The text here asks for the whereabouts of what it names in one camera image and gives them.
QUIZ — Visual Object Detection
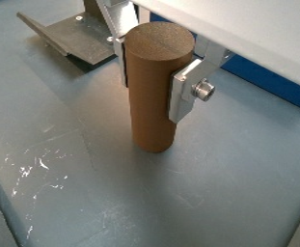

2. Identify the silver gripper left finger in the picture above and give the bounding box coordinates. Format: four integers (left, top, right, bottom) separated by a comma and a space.
95, 0, 139, 86

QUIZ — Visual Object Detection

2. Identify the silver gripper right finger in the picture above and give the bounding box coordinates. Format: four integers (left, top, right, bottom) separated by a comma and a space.
170, 35, 235, 124

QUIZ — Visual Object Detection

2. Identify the brown round cylinder peg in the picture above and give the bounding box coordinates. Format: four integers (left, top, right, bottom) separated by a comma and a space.
126, 21, 195, 152

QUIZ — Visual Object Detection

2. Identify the blue shape sorting board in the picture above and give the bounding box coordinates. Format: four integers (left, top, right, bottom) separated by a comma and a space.
149, 12, 300, 113

